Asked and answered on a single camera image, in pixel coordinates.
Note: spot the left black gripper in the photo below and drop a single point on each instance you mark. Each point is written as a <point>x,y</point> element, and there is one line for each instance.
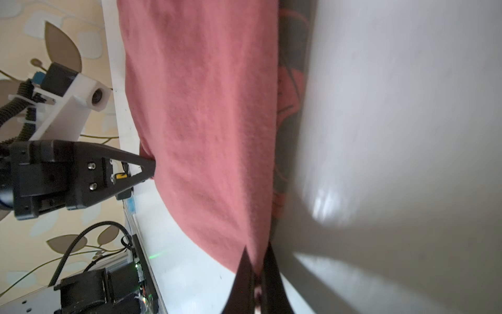
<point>38,177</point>

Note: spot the red tank top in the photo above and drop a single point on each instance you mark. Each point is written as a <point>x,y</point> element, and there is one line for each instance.
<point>215,89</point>

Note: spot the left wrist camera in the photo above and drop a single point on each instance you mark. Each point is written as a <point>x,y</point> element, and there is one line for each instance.
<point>55,104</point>

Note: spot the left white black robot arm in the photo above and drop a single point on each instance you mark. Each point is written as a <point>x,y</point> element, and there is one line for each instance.
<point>51,169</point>

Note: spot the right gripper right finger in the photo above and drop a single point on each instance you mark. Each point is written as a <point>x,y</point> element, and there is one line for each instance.
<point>273,294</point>

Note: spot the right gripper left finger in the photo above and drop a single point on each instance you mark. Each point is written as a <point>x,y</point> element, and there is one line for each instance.
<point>242,295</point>

